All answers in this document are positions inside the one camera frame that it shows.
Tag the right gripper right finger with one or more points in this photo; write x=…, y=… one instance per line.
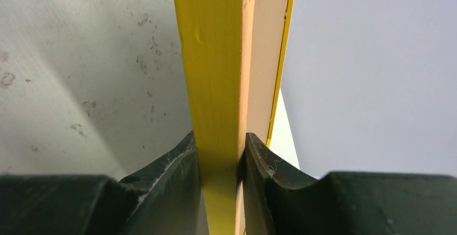
x=281, y=199

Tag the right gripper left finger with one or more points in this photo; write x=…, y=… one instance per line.
x=161, y=198

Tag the yellow wooden photo frame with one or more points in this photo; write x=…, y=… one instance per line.
x=233, y=54

